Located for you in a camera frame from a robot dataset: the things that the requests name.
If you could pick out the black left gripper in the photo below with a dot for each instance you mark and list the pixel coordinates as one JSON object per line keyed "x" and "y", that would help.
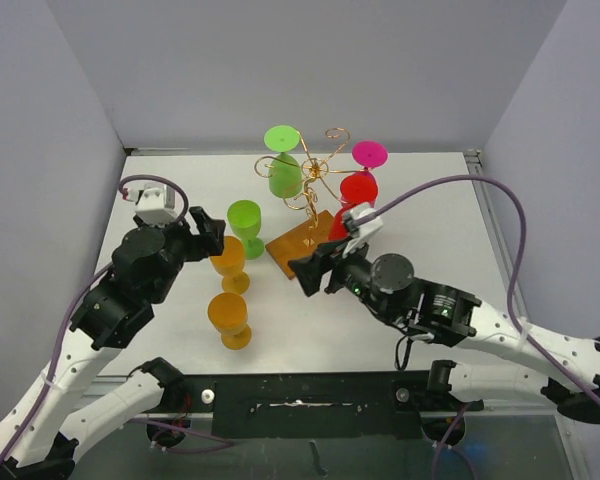
{"x": 208, "y": 242}

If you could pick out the green wine glass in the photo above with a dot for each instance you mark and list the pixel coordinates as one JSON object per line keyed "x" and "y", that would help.
{"x": 284, "y": 174}
{"x": 244, "y": 217}

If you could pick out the gold wire glass rack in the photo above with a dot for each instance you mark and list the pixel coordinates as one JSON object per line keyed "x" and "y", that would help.
{"x": 313, "y": 168}

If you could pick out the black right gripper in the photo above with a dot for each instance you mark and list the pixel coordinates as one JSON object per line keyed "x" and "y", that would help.
{"x": 329, "y": 255}

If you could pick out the wooden rack base board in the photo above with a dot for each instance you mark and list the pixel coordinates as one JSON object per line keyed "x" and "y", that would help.
{"x": 299, "y": 242}

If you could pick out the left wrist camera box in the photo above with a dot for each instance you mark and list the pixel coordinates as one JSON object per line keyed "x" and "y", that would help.
{"x": 154, "y": 204}

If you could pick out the aluminium frame rail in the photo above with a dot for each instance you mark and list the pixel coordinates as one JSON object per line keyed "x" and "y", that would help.
{"x": 448, "y": 232}

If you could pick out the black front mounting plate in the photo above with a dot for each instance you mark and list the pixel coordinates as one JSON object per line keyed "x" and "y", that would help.
{"x": 309, "y": 406}

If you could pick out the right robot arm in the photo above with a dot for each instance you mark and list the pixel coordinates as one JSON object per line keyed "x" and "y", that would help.
{"x": 538, "y": 364}

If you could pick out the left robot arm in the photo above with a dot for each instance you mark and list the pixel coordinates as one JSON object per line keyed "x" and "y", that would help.
{"x": 45, "y": 434}

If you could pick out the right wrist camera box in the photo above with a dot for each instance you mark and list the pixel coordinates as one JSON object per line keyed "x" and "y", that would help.
{"x": 361, "y": 222}

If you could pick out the red wine glass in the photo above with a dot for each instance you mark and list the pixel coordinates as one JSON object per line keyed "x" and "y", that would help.
{"x": 355, "y": 189}

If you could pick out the orange wine glass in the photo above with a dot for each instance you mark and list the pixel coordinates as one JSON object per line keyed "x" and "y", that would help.
{"x": 228, "y": 314}
{"x": 230, "y": 266}

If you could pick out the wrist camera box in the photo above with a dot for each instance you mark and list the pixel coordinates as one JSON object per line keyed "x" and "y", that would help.
{"x": 361, "y": 222}
{"x": 154, "y": 204}

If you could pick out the pink wine glass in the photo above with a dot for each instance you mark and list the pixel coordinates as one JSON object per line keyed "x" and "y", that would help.
{"x": 369, "y": 155}

